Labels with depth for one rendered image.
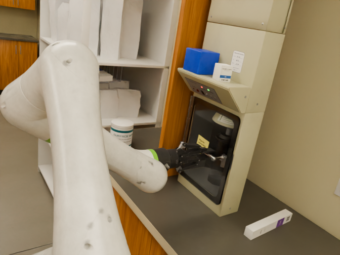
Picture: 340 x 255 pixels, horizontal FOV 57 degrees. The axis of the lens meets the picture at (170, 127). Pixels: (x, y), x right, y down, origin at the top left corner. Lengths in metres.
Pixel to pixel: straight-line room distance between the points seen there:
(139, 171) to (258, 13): 0.69
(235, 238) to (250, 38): 0.76
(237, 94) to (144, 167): 0.44
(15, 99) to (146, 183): 0.44
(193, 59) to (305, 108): 0.60
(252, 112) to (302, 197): 0.57
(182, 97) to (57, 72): 0.91
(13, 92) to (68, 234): 0.37
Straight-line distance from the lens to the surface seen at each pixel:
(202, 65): 1.25
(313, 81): 1.55
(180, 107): 1.48
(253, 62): 1.19
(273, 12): 1.19
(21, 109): 0.76
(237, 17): 1.27
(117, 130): 1.79
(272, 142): 1.69
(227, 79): 1.20
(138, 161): 0.92
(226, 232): 1.33
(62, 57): 0.65
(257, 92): 1.22
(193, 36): 1.43
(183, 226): 1.30
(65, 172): 0.56
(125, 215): 1.55
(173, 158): 1.16
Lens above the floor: 1.71
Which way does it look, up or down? 20 degrees down
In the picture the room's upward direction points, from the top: 9 degrees clockwise
